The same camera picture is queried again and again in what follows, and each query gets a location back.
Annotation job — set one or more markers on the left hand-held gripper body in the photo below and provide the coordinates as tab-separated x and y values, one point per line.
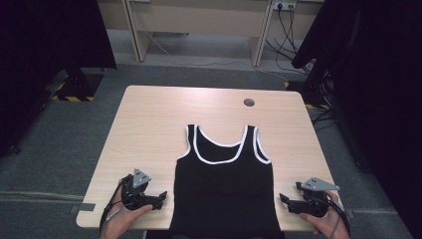
132	195

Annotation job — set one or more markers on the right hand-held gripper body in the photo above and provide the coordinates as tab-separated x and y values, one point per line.
315	202

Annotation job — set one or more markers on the black tank top white trim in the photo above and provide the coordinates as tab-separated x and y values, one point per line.
222	195

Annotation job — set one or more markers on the person's right hand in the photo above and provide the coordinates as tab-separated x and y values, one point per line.
331	225

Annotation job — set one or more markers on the person's left hand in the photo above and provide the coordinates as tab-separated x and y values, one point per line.
121	222

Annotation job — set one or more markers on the grey floor tape strip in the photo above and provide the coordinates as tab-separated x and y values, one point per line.
350	214
83	207

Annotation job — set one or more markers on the black stand base hazard tape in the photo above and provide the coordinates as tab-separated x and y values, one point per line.
310	94
78	88

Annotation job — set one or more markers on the black curtain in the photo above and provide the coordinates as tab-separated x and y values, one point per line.
40	49
381	83

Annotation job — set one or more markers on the beige background desk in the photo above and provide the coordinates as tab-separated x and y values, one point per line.
199	16

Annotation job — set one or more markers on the white power strip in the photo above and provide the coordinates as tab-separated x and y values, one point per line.
284	4

